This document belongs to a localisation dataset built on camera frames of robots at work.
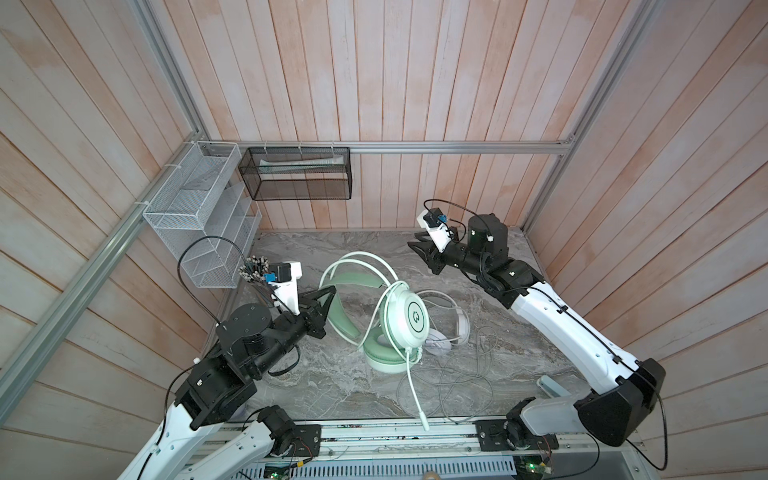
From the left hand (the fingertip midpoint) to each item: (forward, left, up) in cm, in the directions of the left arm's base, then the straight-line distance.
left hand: (337, 298), depth 59 cm
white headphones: (+3, -25, -28) cm, 37 cm away
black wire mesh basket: (+59, +21, -11) cm, 63 cm away
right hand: (+18, -17, -1) cm, 25 cm away
